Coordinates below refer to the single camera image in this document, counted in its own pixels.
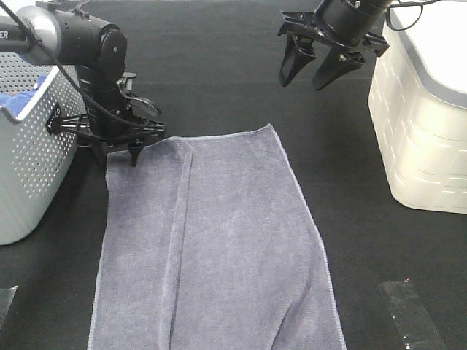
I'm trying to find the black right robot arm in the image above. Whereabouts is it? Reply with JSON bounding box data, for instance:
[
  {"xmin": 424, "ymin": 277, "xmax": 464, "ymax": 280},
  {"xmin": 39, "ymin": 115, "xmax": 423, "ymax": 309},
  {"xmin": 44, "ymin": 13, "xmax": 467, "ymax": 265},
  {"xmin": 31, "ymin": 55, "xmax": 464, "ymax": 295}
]
[{"xmin": 278, "ymin": 0, "xmax": 390, "ymax": 90}]

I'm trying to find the clear tape strip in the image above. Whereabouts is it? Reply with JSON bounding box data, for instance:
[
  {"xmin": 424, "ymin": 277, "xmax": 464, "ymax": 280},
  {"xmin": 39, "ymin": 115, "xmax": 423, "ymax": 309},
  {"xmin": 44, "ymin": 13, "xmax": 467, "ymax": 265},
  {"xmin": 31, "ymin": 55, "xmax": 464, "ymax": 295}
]
[
  {"xmin": 377, "ymin": 279, "xmax": 447, "ymax": 349},
  {"xmin": 0, "ymin": 285, "xmax": 18, "ymax": 328}
]

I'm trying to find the blue cloth in basket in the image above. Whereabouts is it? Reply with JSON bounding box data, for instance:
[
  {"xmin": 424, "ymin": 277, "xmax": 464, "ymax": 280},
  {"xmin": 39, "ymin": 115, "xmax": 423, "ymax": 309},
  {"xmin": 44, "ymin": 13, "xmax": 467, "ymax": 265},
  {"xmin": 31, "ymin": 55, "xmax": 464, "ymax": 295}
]
[{"xmin": 1, "ymin": 75, "xmax": 47, "ymax": 117}]

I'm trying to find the grey terry towel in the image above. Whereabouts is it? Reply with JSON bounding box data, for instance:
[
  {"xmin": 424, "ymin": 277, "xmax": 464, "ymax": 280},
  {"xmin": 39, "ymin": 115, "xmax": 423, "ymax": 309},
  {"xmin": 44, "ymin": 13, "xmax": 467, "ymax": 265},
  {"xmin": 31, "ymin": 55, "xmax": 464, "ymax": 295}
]
[{"xmin": 88, "ymin": 125, "xmax": 346, "ymax": 349}]

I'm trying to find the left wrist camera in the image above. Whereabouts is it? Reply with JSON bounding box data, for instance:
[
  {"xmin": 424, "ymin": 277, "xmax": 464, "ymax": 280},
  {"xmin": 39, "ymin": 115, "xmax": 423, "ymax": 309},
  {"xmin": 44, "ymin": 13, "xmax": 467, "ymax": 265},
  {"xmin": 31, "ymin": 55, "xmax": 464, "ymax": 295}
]
[{"xmin": 117, "ymin": 71, "xmax": 137, "ymax": 92}]

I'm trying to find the grey perforated laundry basket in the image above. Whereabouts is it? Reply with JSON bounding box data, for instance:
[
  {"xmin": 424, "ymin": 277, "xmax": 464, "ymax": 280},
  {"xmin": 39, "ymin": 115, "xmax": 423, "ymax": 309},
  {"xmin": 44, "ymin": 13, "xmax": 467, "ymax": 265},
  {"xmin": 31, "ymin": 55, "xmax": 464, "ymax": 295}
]
[{"xmin": 1, "ymin": 52, "xmax": 85, "ymax": 245}]

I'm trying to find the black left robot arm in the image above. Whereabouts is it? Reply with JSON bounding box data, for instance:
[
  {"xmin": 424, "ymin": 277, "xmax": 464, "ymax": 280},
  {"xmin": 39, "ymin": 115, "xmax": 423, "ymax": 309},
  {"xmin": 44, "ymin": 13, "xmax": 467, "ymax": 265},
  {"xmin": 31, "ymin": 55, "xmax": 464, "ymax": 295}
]
[{"xmin": 1, "ymin": 1, "xmax": 165, "ymax": 166}]

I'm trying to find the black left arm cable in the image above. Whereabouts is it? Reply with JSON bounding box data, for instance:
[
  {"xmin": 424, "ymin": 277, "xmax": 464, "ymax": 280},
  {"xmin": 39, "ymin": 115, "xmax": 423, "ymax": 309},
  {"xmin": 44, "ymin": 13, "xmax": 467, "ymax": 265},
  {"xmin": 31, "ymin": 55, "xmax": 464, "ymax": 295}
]
[{"xmin": 0, "ymin": 0, "xmax": 163, "ymax": 128}]

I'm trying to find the left clear tape strip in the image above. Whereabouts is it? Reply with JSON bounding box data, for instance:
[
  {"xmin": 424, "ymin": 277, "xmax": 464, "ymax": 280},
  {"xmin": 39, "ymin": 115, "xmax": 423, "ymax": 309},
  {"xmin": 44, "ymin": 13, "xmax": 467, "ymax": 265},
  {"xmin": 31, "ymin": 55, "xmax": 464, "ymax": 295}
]
[{"xmin": 0, "ymin": 285, "xmax": 18, "ymax": 328}]

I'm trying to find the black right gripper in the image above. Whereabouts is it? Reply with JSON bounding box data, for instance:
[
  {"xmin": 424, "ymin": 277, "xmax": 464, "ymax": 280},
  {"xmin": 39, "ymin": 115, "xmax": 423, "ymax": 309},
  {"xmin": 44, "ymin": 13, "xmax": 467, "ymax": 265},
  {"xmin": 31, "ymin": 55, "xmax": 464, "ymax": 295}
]
[{"xmin": 278, "ymin": 0, "xmax": 390, "ymax": 90}]

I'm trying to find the right clear tape strip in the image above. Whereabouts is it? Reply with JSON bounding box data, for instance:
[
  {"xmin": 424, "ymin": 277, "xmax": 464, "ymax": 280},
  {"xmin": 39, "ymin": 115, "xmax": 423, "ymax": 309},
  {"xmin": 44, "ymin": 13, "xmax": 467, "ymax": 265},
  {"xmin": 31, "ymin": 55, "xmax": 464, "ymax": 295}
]
[{"xmin": 377, "ymin": 279, "xmax": 447, "ymax": 349}]

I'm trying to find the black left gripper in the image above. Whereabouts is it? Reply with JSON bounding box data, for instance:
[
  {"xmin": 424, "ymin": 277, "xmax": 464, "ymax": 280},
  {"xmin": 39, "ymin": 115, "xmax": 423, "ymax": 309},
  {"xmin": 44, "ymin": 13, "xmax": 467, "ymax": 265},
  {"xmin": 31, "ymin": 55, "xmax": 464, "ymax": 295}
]
[{"xmin": 54, "ymin": 83, "xmax": 165, "ymax": 168}]

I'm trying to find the cream white storage basket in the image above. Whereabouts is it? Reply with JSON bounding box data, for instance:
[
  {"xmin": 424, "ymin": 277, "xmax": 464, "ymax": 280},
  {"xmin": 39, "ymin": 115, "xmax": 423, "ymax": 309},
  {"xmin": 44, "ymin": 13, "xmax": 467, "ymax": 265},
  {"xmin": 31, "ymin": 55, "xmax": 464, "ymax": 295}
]
[{"xmin": 368, "ymin": 1, "xmax": 466, "ymax": 214}]

